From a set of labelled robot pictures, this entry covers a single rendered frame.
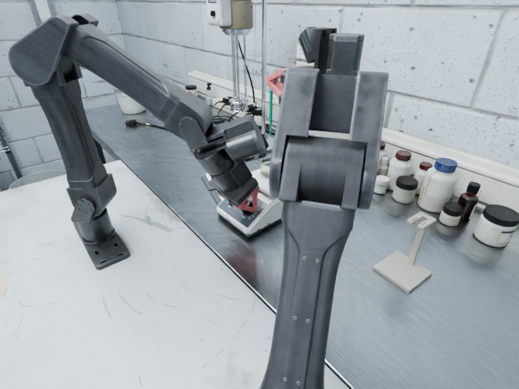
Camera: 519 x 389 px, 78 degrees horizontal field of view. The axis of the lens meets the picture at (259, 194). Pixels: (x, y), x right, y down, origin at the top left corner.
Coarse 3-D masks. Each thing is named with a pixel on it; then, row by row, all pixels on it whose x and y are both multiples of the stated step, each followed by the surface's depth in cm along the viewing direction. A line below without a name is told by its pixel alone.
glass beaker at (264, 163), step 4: (268, 140) 79; (272, 140) 79; (272, 144) 80; (268, 148) 80; (272, 148) 80; (268, 152) 75; (268, 156) 75; (260, 160) 78; (264, 160) 76; (268, 160) 76; (260, 164) 78; (264, 164) 77; (268, 164) 76; (260, 168) 79; (264, 168) 78; (268, 168) 77; (260, 172) 80; (264, 172) 78; (268, 172) 77; (264, 176) 79; (268, 176) 78
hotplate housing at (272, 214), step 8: (264, 200) 74; (272, 200) 74; (216, 208) 79; (272, 208) 74; (280, 208) 76; (224, 216) 77; (264, 216) 73; (272, 216) 75; (280, 216) 77; (232, 224) 76; (240, 224) 73; (256, 224) 72; (264, 224) 74; (272, 224) 76; (248, 232) 72; (256, 232) 74
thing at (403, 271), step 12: (420, 216) 59; (420, 228) 56; (420, 240) 61; (396, 252) 68; (384, 264) 65; (396, 264) 65; (408, 264) 65; (396, 276) 62; (408, 276) 62; (420, 276) 62; (408, 288) 59
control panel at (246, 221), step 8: (224, 200) 79; (248, 200) 76; (224, 208) 78; (232, 208) 76; (264, 208) 73; (232, 216) 75; (240, 216) 74; (248, 216) 73; (256, 216) 72; (248, 224) 72
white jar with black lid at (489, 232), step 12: (480, 216) 72; (492, 216) 68; (504, 216) 68; (516, 216) 68; (480, 228) 71; (492, 228) 69; (504, 228) 68; (516, 228) 68; (480, 240) 72; (492, 240) 70; (504, 240) 69
